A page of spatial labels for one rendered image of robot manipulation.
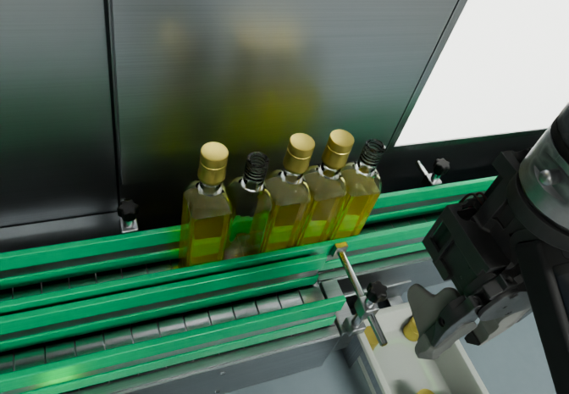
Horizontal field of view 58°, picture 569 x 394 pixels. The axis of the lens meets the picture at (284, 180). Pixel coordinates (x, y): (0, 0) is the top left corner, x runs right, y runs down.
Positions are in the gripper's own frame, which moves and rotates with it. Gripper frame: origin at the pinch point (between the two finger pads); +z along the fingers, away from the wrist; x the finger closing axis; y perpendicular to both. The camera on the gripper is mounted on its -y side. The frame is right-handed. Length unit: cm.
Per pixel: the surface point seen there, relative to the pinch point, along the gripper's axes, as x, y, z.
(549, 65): -50, 42, 2
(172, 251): 18.9, 33.3, 27.1
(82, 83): 29, 45, 2
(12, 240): 42, 42, 30
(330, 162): -0.9, 29.0, 5.2
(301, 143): 4.0, 29.9, 1.8
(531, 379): -43, 2, 43
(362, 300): -5.2, 15.6, 21.2
